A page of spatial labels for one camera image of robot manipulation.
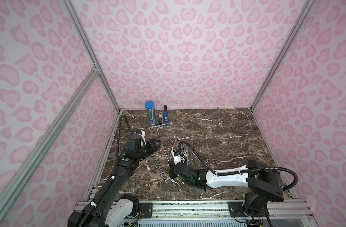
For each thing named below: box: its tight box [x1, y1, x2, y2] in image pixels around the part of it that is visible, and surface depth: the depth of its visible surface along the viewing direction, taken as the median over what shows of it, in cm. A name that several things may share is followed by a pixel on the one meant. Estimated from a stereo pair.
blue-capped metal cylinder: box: [144, 100, 158, 126], surface depth 100 cm
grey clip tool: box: [158, 111, 164, 130], surface depth 112 cm
